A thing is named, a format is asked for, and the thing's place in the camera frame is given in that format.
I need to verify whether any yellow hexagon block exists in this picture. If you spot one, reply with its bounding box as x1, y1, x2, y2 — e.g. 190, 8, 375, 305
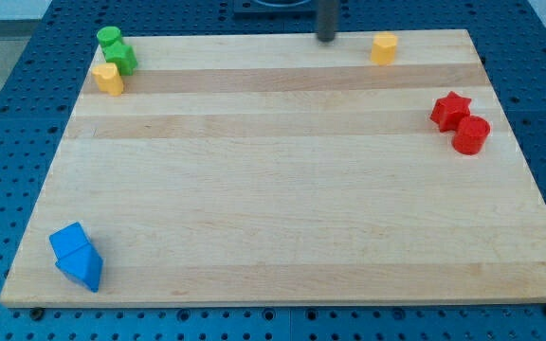
370, 32, 398, 65

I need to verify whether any green cylinder block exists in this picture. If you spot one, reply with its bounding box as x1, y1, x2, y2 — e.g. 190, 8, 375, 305
96, 26, 122, 48

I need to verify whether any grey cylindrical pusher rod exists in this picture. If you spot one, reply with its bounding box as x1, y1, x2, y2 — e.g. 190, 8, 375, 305
315, 0, 339, 44

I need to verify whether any red star block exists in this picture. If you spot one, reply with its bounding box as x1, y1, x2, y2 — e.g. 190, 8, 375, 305
429, 91, 472, 133

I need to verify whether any green star block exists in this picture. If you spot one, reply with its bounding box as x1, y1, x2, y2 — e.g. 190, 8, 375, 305
103, 42, 137, 76

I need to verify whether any blue cube block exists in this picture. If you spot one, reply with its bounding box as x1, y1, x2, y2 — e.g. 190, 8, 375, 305
49, 222, 90, 260

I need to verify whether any wooden board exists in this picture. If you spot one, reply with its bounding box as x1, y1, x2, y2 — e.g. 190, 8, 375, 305
0, 29, 546, 308

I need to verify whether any red cylinder block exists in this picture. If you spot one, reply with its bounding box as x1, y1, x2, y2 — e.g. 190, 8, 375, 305
452, 116, 491, 155

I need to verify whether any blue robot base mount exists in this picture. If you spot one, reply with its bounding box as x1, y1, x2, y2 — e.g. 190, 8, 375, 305
231, 0, 317, 16

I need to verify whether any yellow heart block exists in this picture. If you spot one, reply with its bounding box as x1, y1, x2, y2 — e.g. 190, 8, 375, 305
91, 63, 124, 96

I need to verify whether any blue triangular prism block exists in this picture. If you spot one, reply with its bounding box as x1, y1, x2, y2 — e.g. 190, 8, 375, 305
56, 244, 103, 293

